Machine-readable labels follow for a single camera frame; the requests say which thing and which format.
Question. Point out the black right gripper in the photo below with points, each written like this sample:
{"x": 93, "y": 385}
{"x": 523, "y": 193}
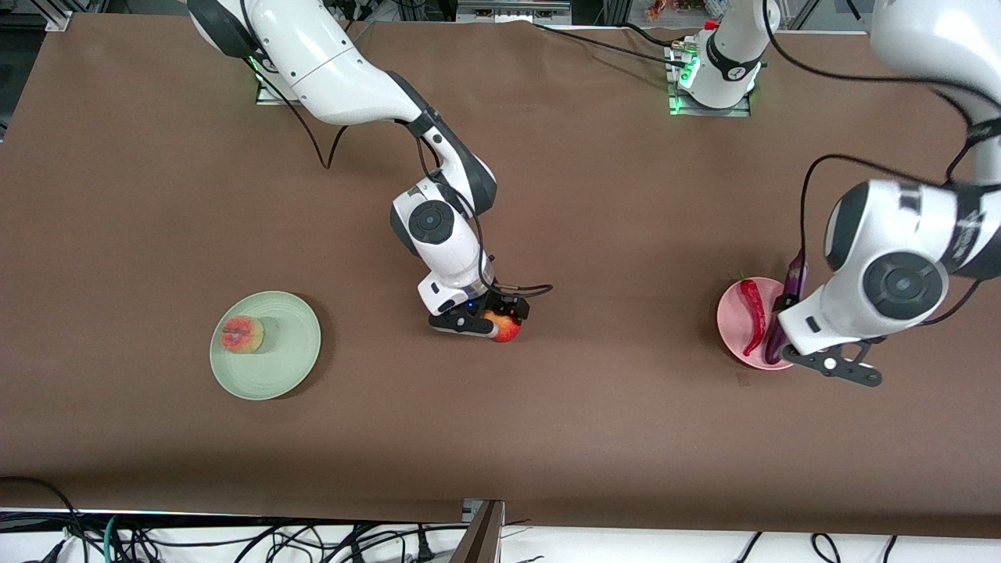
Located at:
{"x": 504, "y": 303}

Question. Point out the red apple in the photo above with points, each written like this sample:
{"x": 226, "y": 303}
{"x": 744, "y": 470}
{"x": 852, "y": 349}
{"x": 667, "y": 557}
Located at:
{"x": 507, "y": 330}

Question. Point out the red chili pepper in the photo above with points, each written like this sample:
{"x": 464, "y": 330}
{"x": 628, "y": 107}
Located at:
{"x": 755, "y": 313}

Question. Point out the long purple eggplant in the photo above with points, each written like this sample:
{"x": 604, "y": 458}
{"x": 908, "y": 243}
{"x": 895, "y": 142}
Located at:
{"x": 776, "y": 348}

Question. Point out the fuzzy pink-yellow peach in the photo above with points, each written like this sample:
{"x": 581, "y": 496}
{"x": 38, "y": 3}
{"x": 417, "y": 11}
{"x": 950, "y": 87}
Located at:
{"x": 242, "y": 335}

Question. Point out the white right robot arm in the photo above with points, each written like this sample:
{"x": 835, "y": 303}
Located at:
{"x": 328, "y": 62}

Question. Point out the brown table cover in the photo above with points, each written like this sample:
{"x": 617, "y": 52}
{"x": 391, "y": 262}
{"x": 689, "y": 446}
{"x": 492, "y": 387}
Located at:
{"x": 469, "y": 430}

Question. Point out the pink plate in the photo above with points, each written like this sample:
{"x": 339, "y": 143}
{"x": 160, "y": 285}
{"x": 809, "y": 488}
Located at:
{"x": 731, "y": 324}

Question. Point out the pale green plate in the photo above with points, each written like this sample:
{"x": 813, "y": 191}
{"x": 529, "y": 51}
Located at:
{"x": 274, "y": 375}

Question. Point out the orange-red background object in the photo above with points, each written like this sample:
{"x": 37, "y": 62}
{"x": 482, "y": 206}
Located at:
{"x": 655, "y": 9}

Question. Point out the aluminium profile corner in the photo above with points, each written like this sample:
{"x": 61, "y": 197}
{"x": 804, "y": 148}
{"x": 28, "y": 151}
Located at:
{"x": 59, "y": 20}

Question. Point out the metal frame post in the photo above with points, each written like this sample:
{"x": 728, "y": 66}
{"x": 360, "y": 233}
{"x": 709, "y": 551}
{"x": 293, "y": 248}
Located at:
{"x": 481, "y": 539}

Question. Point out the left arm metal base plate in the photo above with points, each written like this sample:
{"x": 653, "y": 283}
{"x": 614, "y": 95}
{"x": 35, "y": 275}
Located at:
{"x": 682, "y": 110}

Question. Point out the grey metal rail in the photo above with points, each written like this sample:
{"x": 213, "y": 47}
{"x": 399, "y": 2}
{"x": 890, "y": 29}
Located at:
{"x": 512, "y": 11}

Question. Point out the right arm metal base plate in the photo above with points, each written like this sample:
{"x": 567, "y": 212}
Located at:
{"x": 270, "y": 98}

